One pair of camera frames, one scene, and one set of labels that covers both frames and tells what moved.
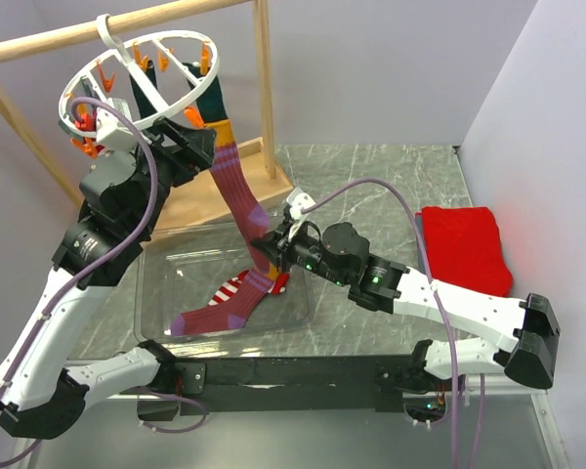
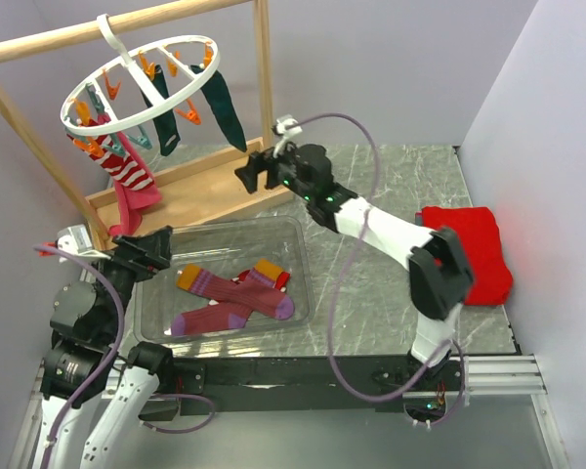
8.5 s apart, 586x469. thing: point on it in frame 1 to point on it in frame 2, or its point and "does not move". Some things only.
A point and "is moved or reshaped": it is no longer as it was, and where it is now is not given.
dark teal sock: x=209 y=101 to x=224 y=107
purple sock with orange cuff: x=226 y=171 to x=256 y=298
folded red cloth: x=464 y=248 does not move
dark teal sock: x=145 y=106 is moved or reshaped
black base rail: x=276 y=384 does not move
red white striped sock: x=230 y=288 does not move
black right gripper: x=280 y=245 to x=264 y=161
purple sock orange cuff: x=231 y=312 does not move
